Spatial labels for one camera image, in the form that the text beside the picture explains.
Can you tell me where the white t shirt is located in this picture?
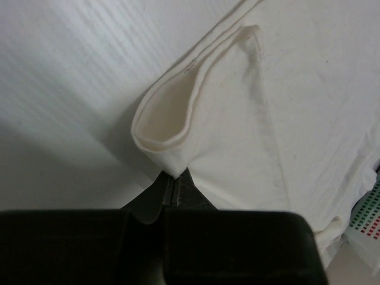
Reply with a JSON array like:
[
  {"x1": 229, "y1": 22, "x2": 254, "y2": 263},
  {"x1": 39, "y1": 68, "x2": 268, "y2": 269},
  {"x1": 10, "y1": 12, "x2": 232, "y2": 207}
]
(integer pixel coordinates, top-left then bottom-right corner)
[{"x1": 131, "y1": 1, "x2": 379, "y2": 265}]

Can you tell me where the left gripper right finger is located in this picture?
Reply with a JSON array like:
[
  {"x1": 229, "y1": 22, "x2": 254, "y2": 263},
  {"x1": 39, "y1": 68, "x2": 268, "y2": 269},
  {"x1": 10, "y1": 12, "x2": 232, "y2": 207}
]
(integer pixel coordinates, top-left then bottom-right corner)
[{"x1": 164, "y1": 171, "x2": 328, "y2": 284}]

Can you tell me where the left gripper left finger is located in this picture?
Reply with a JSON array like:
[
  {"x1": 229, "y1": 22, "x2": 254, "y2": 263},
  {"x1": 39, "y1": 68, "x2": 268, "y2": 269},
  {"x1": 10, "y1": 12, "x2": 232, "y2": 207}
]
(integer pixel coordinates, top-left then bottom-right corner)
[{"x1": 1, "y1": 173, "x2": 174, "y2": 284}]

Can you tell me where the white plastic basket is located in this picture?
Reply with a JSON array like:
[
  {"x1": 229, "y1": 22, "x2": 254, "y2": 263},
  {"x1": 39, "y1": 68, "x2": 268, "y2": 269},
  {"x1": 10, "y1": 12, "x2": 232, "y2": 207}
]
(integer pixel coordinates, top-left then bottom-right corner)
[{"x1": 344, "y1": 181, "x2": 379, "y2": 264}]

